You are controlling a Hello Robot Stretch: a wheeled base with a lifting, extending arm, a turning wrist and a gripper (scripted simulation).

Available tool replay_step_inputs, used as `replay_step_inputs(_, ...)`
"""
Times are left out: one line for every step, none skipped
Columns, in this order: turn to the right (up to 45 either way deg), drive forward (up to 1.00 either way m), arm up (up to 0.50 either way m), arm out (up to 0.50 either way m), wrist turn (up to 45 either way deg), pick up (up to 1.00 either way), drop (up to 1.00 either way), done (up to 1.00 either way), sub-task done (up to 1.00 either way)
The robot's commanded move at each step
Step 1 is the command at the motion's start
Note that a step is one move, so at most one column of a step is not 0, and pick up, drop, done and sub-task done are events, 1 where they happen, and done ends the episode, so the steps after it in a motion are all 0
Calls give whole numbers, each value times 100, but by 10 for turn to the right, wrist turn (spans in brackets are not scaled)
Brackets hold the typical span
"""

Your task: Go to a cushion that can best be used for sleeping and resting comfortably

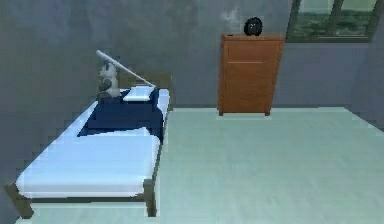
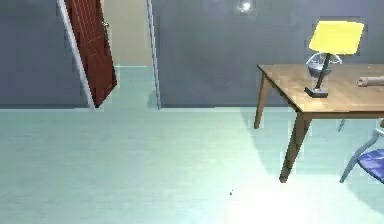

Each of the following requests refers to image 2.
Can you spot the dark red room door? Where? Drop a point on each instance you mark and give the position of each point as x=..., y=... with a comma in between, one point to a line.
x=92, y=50

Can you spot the clear glass bowl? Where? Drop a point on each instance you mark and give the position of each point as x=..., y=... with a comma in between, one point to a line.
x=315, y=68

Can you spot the wooden table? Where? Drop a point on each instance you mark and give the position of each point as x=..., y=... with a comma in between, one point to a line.
x=343, y=96

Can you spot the yellow shade table lamp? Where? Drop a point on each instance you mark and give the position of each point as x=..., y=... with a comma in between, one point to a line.
x=336, y=36

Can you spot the brown cylindrical roll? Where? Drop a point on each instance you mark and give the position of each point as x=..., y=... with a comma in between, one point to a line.
x=371, y=81

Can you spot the blue seat grey chair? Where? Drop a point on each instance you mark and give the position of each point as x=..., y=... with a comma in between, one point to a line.
x=375, y=161

